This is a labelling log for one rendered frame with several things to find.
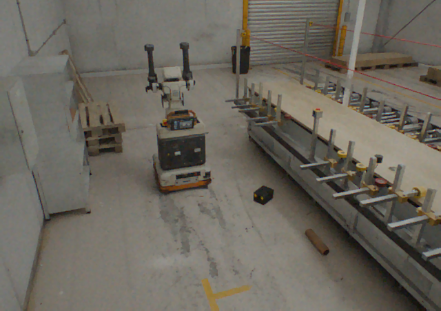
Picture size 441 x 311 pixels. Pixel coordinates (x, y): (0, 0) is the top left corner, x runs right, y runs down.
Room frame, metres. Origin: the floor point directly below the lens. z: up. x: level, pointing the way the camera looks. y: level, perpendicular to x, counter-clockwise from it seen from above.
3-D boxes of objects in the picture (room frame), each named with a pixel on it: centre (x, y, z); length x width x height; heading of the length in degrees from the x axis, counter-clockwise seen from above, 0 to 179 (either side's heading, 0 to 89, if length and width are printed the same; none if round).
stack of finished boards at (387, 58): (10.26, -4.54, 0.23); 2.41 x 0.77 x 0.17; 110
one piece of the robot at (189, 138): (3.65, 0.48, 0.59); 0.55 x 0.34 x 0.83; 108
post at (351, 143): (2.45, -1.06, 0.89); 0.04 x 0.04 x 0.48; 18
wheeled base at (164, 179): (3.74, 0.51, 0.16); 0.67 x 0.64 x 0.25; 18
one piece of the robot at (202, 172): (3.43, 0.38, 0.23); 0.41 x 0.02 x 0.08; 108
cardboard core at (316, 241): (2.51, -0.92, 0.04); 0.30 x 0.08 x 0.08; 18
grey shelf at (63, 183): (3.37, 1.78, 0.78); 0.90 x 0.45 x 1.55; 18
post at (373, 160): (2.22, -1.14, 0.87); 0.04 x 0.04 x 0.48; 18
